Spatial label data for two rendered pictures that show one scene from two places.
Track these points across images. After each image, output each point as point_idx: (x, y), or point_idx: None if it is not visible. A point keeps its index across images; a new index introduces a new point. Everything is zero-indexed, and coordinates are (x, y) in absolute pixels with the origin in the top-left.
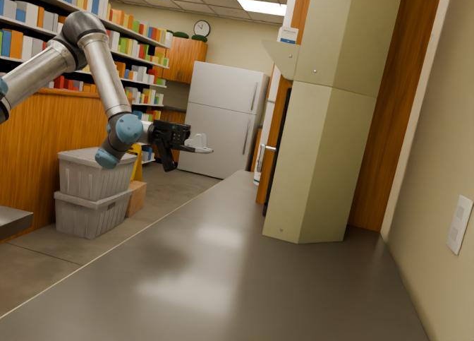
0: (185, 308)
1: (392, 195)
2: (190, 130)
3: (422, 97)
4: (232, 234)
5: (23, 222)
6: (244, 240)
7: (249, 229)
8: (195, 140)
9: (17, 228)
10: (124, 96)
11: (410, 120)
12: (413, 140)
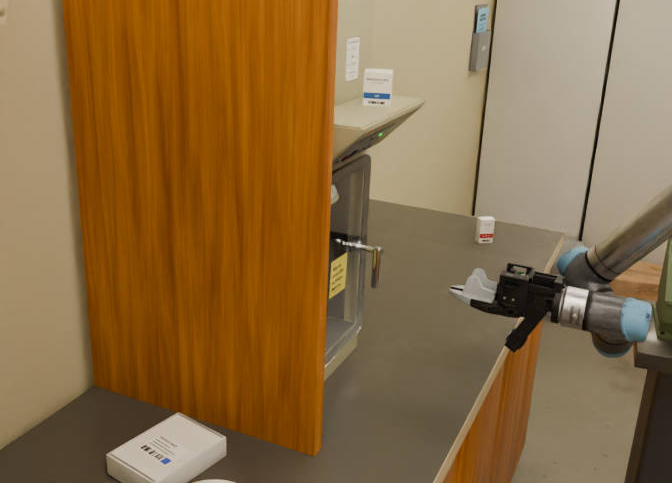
0: (447, 274)
1: (44, 342)
2: (499, 283)
3: (53, 127)
4: (399, 342)
5: (635, 350)
6: (386, 334)
7: (371, 354)
8: (483, 278)
9: (634, 349)
10: (607, 235)
11: (18, 187)
12: (78, 206)
